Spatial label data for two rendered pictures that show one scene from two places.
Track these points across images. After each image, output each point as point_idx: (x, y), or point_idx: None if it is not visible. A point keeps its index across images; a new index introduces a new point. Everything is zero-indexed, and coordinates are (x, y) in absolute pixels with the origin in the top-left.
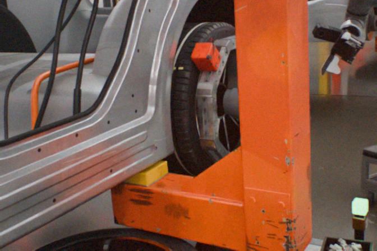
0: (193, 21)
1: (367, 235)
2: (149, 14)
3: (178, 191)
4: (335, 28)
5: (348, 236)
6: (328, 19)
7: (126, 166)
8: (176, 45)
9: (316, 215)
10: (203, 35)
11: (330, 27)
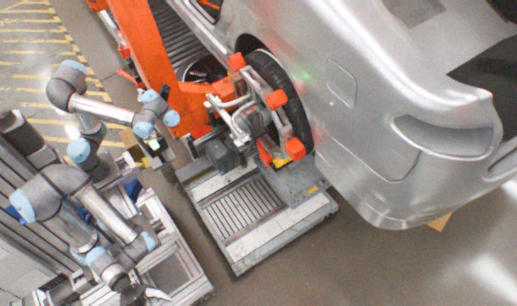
0: None
1: (285, 297)
2: (224, 10)
3: (213, 85)
4: (160, 95)
5: (291, 283)
6: None
7: (218, 57)
8: (235, 41)
9: (338, 286)
10: (251, 56)
11: (160, 92)
